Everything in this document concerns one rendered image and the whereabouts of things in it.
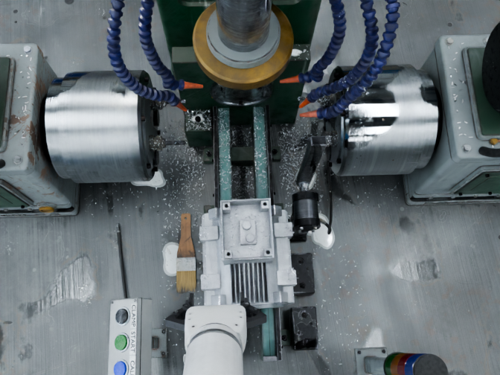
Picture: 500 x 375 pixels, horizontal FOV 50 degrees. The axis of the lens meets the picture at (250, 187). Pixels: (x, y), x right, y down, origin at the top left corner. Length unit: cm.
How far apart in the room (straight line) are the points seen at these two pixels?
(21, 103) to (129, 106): 22
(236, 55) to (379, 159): 41
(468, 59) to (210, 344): 81
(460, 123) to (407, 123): 11
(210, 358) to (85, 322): 71
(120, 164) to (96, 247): 34
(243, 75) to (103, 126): 34
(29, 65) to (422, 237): 103
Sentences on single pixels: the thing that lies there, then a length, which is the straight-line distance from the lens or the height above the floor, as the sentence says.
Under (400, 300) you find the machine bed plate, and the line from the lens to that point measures 143.
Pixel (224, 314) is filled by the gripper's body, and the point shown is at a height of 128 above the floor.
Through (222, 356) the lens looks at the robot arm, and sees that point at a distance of 75.
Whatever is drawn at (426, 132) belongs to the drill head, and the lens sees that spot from 119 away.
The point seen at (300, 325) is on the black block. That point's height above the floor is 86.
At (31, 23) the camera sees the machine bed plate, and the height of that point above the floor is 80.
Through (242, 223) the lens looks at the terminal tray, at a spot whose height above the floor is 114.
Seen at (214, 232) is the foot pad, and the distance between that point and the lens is 111.
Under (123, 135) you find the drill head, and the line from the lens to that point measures 112.
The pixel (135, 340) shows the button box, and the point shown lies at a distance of 110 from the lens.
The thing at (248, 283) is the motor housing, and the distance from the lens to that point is 106.
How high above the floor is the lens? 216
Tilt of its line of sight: 73 degrees down
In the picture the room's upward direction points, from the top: 4 degrees clockwise
